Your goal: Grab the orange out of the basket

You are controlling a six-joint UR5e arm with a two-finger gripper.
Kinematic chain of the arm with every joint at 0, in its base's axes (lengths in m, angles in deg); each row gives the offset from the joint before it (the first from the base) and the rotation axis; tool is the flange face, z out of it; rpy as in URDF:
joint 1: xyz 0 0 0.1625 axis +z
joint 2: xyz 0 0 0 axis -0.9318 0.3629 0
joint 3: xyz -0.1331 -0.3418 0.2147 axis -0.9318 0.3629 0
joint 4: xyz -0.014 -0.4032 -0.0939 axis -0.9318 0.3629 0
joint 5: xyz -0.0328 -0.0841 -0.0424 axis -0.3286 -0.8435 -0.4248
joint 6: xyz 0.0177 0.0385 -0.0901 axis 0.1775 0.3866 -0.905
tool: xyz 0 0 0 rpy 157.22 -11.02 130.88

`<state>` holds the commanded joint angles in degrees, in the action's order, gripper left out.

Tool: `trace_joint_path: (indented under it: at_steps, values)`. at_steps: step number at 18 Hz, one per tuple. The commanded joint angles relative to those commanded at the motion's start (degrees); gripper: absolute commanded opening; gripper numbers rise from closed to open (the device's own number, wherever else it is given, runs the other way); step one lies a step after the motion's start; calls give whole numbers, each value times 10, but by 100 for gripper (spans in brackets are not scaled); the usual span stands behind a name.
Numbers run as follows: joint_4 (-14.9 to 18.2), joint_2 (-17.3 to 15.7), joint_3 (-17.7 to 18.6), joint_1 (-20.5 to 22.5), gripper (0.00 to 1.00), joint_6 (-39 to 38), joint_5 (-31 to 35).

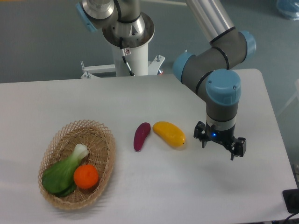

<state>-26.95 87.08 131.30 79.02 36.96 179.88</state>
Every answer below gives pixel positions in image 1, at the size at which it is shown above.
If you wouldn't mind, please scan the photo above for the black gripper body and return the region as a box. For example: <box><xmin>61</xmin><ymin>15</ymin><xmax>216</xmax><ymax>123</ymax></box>
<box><xmin>201</xmin><ymin>125</ymin><xmax>235</xmax><ymax>151</ymax></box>

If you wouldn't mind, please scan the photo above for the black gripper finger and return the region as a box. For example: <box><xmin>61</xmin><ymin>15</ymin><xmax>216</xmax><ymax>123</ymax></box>
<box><xmin>193</xmin><ymin>121</ymin><xmax>207</xmax><ymax>148</ymax></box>
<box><xmin>230</xmin><ymin>137</ymin><xmax>247</xmax><ymax>161</ymax></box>

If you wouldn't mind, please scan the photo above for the orange toy fruit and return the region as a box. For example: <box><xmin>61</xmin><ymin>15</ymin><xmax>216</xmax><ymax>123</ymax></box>
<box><xmin>73</xmin><ymin>164</ymin><xmax>99</xmax><ymax>189</ymax></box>

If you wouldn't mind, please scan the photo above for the black box at table edge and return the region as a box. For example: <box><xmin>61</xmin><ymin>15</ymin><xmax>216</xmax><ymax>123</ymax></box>
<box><xmin>282</xmin><ymin>189</ymin><xmax>299</xmax><ymax>213</ymax></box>

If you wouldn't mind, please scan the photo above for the green bok choy toy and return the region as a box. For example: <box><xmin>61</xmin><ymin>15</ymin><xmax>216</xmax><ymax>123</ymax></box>
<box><xmin>42</xmin><ymin>144</ymin><xmax>89</xmax><ymax>197</ymax></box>

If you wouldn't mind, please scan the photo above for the blue object top right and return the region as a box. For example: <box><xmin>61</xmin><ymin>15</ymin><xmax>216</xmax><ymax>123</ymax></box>
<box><xmin>276</xmin><ymin>0</ymin><xmax>299</xmax><ymax>21</ymax></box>

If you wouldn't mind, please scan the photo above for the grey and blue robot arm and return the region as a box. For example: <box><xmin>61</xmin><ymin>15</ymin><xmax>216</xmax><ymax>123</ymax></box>
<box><xmin>76</xmin><ymin>0</ymin><xmax>256</xmax><ymax>158</ymax></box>

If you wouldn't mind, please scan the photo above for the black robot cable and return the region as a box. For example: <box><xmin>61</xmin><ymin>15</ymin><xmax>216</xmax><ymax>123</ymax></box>
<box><xmin>114</xmin><ymin>0</ymin><xmax>136</xmax><ymax>77</ymax></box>

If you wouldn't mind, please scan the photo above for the yellow mango toy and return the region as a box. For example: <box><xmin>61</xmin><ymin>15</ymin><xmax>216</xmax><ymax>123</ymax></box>
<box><xmin>153</xmin><ymin>121</ymin><xmax>185</xmax><ymax>147</ymax></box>

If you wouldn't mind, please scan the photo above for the purple eggplant toy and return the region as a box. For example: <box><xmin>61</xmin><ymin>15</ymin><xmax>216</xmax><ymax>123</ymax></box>
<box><xmin>133</xmin><ymin>122</ymin><xmax>151</xmax><ymax>152</ymax></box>

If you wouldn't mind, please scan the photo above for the woven wicker basket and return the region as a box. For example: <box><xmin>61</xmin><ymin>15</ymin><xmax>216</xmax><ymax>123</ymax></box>
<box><xmin>38</xmin><ymin>120</ymin><xmax>115</xmax><ymax>210</ymax></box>

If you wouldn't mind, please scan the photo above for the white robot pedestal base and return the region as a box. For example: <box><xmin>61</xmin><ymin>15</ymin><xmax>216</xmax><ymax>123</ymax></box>
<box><xmin>80</xmin><ymin>11</ymin><xmax>166</xmax><ymax>79</ymax></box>

